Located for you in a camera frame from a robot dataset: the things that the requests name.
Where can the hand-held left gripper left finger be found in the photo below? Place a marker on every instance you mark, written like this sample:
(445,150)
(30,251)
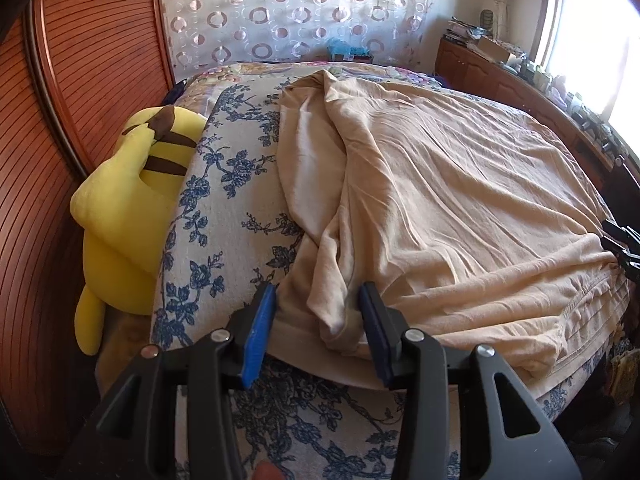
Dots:
(257,340)

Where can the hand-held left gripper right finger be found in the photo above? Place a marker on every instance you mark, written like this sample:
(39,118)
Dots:
(377,340)

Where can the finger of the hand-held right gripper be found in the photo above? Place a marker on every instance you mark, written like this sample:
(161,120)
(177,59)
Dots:
(627,175)
(625,247)

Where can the beige printed t-shirt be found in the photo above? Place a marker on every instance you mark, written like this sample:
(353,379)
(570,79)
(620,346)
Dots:
(450,185)

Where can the person's left hand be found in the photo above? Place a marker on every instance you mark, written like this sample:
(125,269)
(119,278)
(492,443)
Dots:
(269,472)

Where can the yellow patterned cloth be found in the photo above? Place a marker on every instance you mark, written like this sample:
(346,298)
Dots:
(625,367)

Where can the blue floral bedsheet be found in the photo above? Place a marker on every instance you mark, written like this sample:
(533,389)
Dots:
(225,210)

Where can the bright window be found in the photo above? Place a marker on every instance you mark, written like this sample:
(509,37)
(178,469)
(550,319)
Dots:
(595,35)

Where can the clutter of dresser-top things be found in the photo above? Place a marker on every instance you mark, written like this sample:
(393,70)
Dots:
(500,47)

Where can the wooden dresser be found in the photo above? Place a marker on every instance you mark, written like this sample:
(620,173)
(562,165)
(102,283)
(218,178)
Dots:
(480,70)

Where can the yellow plush toy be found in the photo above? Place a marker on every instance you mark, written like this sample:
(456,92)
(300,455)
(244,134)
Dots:
(115,210)

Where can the light blue box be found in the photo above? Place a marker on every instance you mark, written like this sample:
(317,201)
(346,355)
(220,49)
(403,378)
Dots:
(345,51)

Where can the white curtain with circles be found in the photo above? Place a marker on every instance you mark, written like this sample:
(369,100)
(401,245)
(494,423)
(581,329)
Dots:
(300,10)

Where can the wooden slatted headboard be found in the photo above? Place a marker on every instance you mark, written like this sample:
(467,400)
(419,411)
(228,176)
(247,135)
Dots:
(75,60)

